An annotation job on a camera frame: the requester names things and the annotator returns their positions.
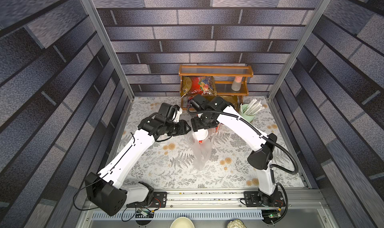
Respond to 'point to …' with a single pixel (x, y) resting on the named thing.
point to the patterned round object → (236, 223)
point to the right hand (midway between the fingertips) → (198, 126)
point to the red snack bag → (203, 85)
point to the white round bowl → (182, 222)
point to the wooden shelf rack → (225, 80)
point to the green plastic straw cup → (249, 118)
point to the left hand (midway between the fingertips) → (189, 128)
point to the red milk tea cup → (216, 128)
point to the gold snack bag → (186, 85)
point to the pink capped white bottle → (236, 85)
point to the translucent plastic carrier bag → (202, 142)
